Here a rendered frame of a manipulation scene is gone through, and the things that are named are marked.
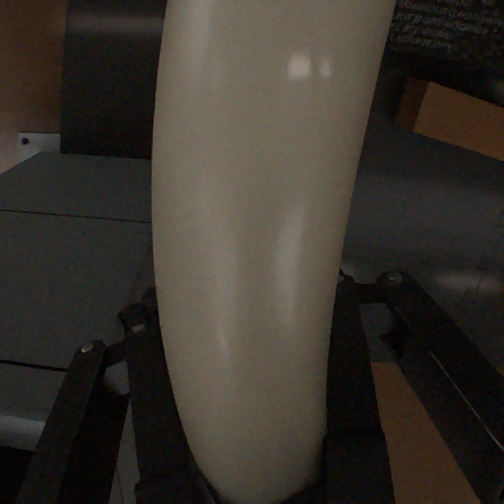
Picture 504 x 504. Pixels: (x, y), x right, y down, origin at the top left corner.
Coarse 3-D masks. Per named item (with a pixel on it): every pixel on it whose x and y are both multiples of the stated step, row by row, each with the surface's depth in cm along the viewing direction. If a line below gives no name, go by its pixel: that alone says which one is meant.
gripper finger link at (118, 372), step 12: (144, 300) 16; (156, 300) 16; (108, 348) 14; (120, 348) 13; (120, 360) 13; (108, 372) 13; (120, 372) 13; (108, 384) 13; (120, 384) 13; (108, 396) 13
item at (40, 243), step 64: (0, 192) 68; (64, 192) 71; (128, 192) 75; (0, 256) 49; (64, 256) 51; (128, 256) 53; (0, 320) 38; (64, 320) 39; (0, 384) 30; (128, 448) 47
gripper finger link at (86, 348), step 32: (96, 352) 13; (64, 384) 11; (96, 384) 11; (64, 416) 10; (96, 416) 11; (64, 448) 9; (96, 448) 10; (32, 480) 8; (64, 480) 8; (96, 480) 10
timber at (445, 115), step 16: (416, 80) 85; (416, 96) 84; (432, 96) 80; (448, 96) 80; (464, 96) 80; (400, 112) 91; (416, 112) 83; (432, 112) 82; (448, 112) 82; (464, 112) 82; (480, 112) 82; (496, 112) 82; (416, 128) 84; (432, 128) 84; (448, 128) 84; (464, 128) 84; (480, 128) 84; (496, 128) 84; (464, 144) 85; (480, 144) 85; (496, 144) 85
